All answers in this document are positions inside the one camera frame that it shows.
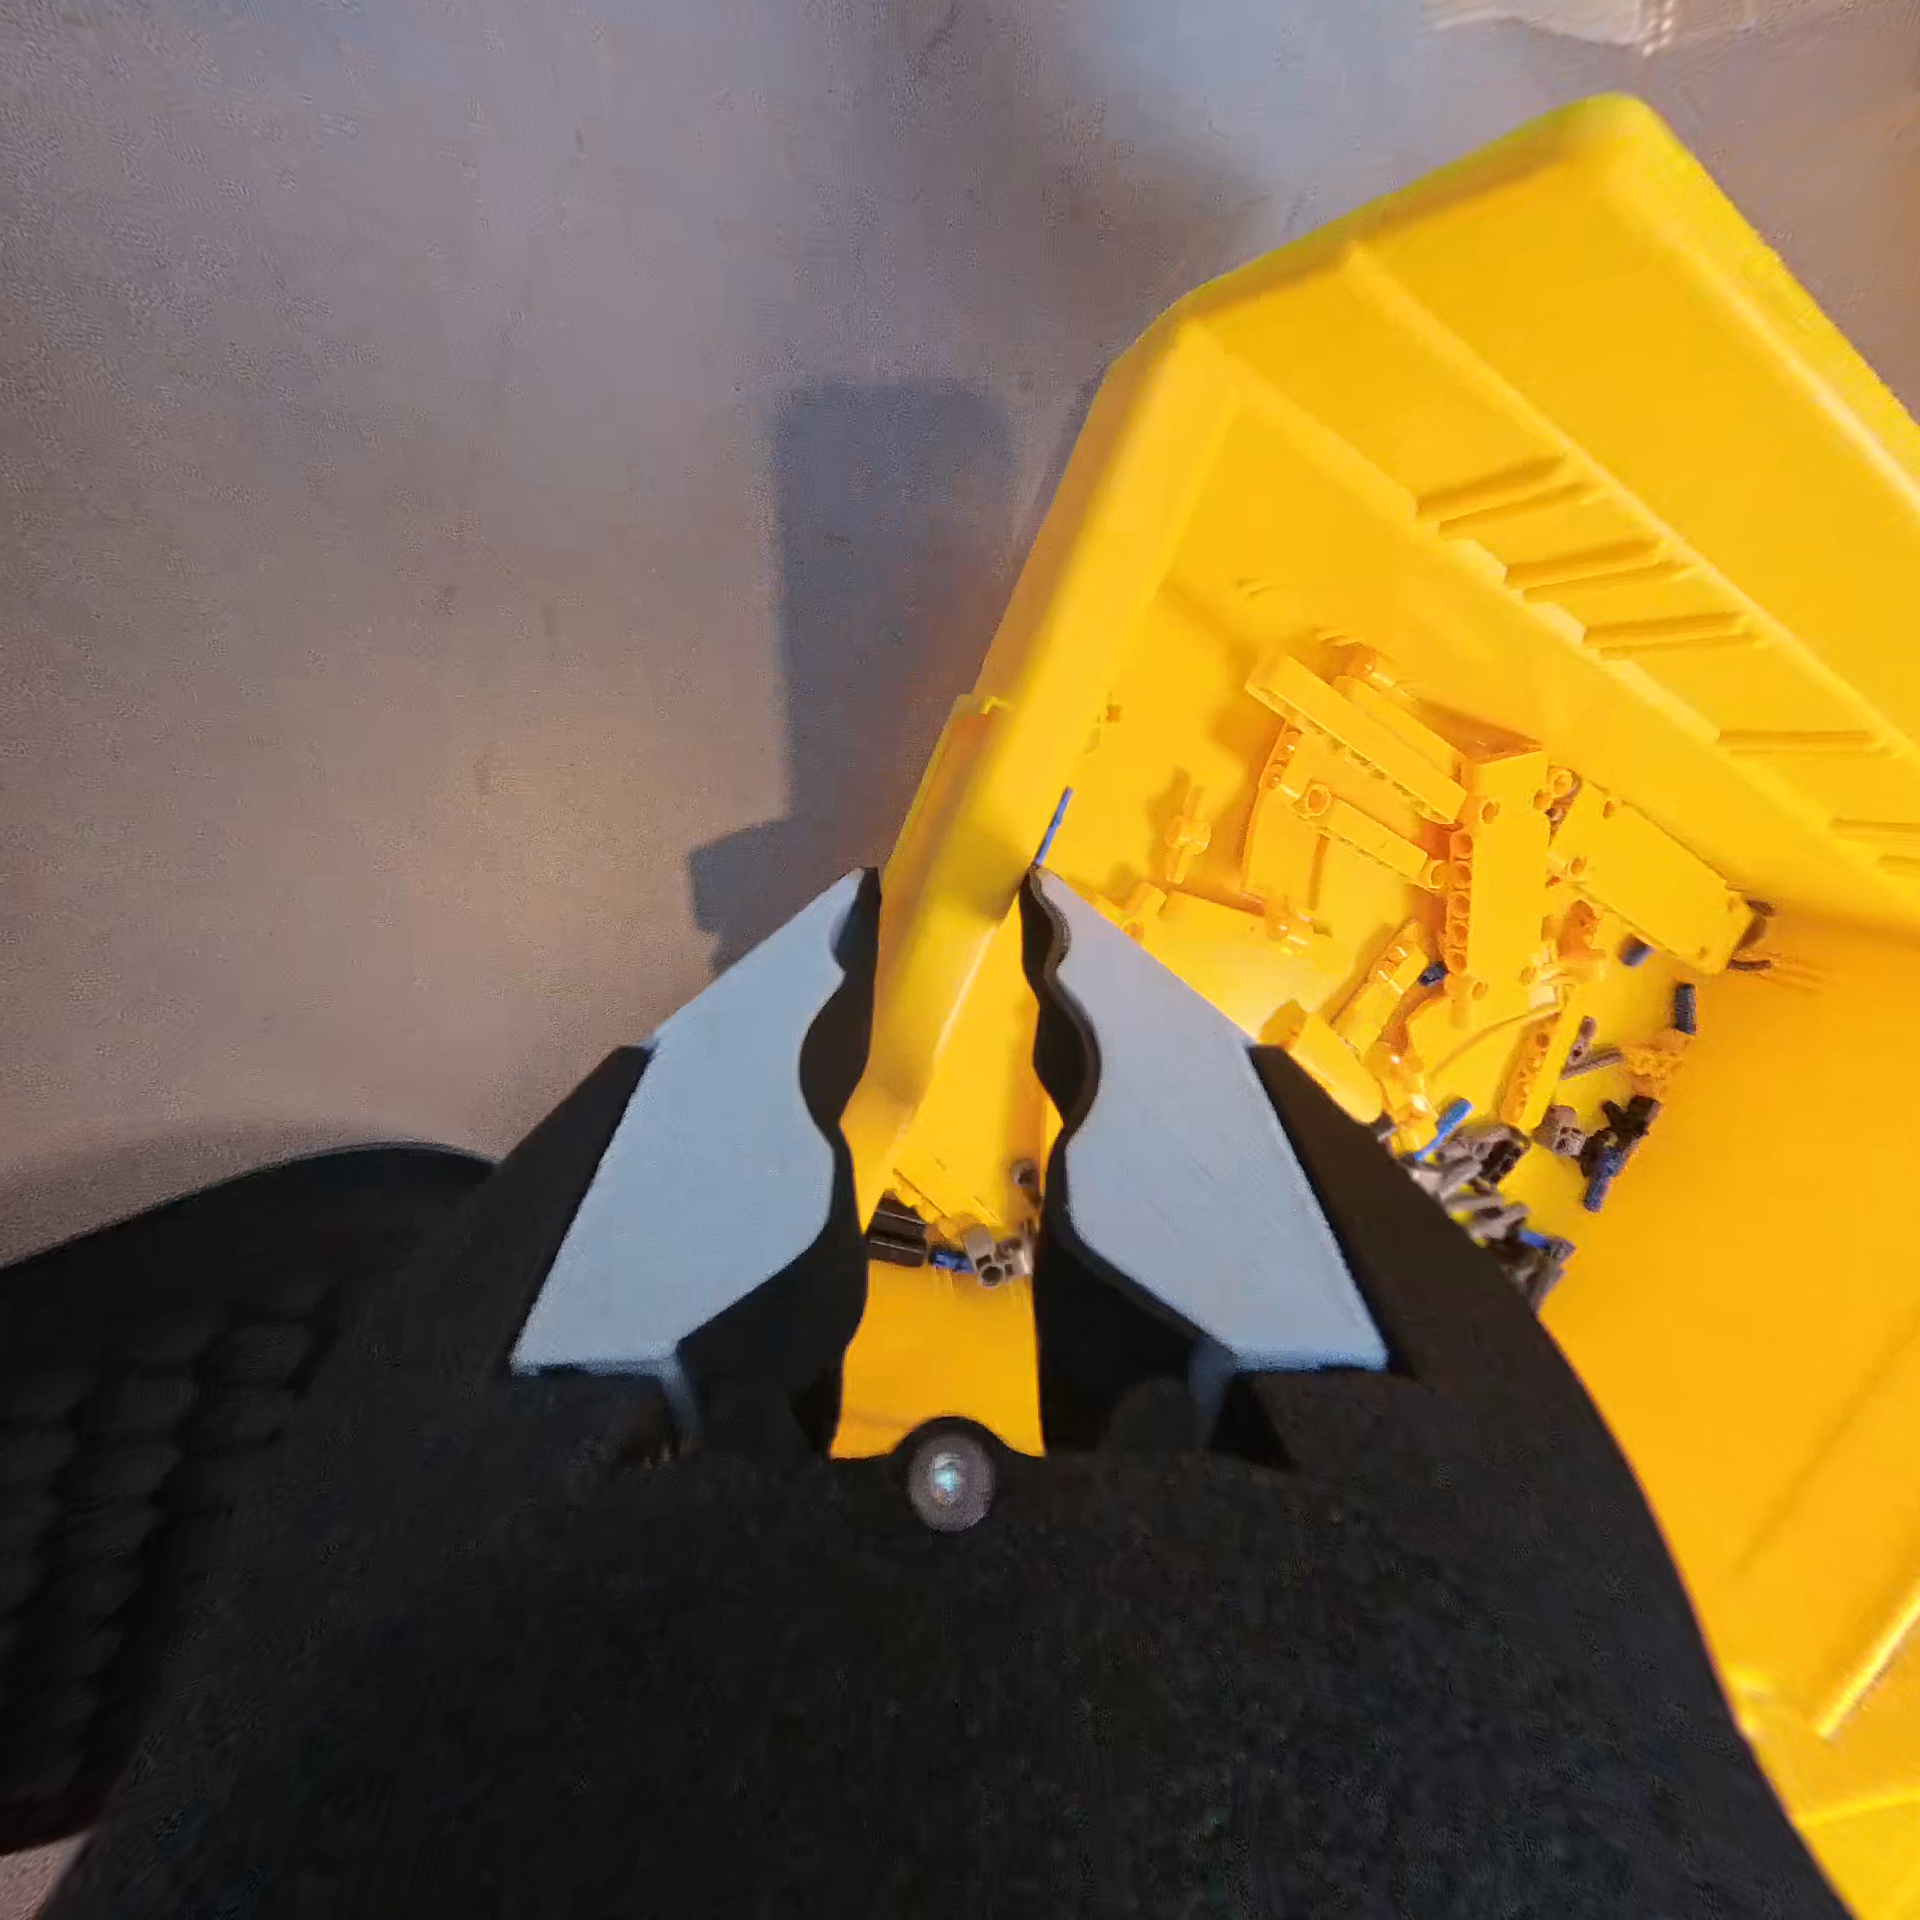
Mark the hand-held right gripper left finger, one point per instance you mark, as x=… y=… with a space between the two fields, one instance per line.
x=690 y=1198

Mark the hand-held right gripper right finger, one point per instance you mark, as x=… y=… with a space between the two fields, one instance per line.
x=1216 y=1198

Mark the pile of toy bricks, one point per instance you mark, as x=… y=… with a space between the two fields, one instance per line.
x=1499 y=868

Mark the yellow bin with bricks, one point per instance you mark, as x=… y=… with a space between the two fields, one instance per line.
x=1562 y=390

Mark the grey desk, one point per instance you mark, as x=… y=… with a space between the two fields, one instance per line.
x=453 y=452

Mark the black wrist rest pad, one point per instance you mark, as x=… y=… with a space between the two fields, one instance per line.
x=152 y=1441

